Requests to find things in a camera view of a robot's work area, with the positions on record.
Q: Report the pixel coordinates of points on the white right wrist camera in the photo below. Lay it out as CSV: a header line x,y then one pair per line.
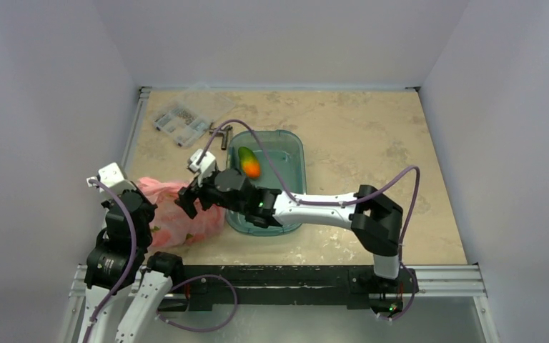
x,y
202,164

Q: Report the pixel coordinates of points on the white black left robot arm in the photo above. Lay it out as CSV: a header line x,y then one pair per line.
x,y
123,289

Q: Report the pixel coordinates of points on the pink plastic bag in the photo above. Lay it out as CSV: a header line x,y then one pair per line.
x,y
171,227

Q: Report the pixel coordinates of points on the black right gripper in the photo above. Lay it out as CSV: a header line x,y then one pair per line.
x,y
198,191

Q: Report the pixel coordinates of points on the clear plastic screw organizer box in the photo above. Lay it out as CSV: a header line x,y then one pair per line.
x,y
188,116

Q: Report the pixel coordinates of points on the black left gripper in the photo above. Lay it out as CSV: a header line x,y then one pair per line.
x,y
149,206

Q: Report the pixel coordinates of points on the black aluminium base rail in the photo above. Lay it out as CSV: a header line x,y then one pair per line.
x,y
200,287

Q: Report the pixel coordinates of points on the green orange fake mango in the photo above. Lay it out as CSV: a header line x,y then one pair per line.
x,y
248,162

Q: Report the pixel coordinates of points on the teal transparent plastic tray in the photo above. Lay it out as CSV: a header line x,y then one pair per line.
x,y
281,151

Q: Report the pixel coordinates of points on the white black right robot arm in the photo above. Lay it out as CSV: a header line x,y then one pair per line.
x,y
374,218

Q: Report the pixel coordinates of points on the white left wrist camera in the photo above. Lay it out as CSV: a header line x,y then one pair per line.
x,y
111,176

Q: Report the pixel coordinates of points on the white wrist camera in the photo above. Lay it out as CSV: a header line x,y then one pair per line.
x,y
111,176
202,164

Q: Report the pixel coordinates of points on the aluminium frame rail left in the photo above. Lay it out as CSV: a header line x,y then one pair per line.
x,y
144,93

